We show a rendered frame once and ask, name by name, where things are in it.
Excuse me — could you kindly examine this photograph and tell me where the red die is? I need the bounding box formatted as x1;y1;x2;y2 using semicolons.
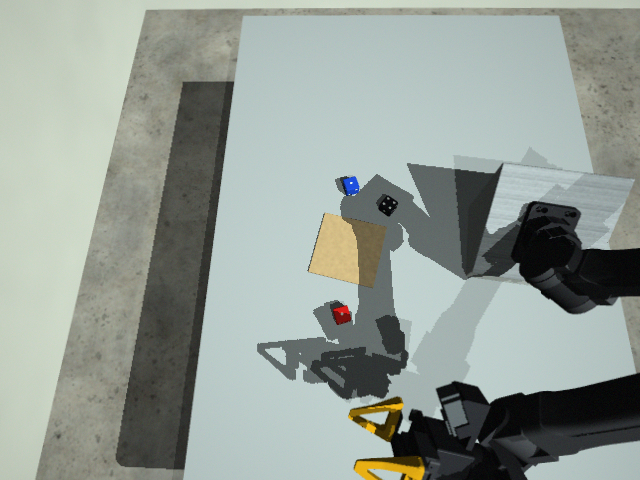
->
333;305;351;325

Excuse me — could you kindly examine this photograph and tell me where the black die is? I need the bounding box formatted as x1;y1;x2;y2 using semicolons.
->
379;195;398;217

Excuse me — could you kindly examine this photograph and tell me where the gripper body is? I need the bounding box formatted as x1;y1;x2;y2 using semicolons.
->
390;409;464;480

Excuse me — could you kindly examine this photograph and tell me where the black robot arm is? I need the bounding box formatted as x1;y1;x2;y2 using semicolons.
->
424;201;640;480

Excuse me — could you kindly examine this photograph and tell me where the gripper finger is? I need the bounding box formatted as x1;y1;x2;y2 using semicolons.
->
348;396;403;442
354;456;424;480

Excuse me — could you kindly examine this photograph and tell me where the blue die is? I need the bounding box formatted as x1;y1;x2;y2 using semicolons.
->
343;176;359;196

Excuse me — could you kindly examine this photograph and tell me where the tan flat mat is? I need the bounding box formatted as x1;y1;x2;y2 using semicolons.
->
309;213;387;288

